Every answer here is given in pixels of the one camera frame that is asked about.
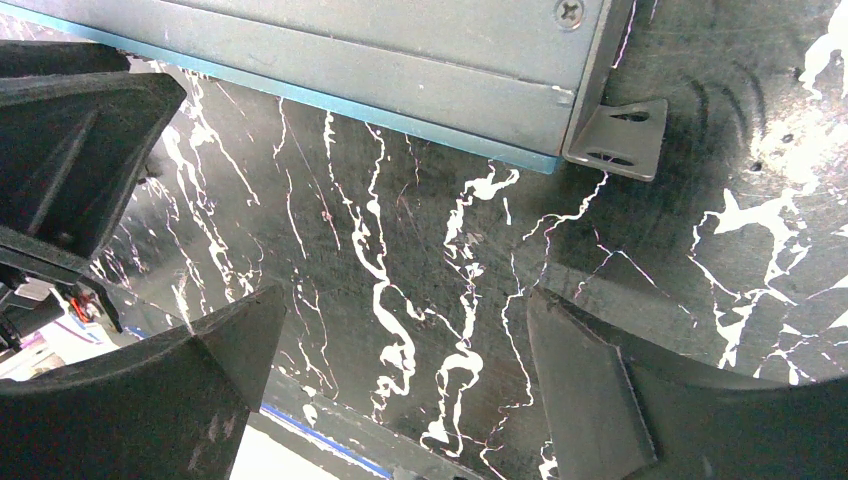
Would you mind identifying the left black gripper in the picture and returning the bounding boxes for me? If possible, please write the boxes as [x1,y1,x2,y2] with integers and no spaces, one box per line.
[1,40,186,351]

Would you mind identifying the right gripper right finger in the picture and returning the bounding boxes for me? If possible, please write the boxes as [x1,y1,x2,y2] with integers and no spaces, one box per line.
[527,288,847,479]

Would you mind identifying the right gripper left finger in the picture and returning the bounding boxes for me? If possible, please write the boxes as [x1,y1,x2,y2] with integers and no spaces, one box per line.
[1,285,286,479]

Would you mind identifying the large teal network switch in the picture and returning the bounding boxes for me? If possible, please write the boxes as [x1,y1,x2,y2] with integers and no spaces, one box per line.
[1,1,668,181]

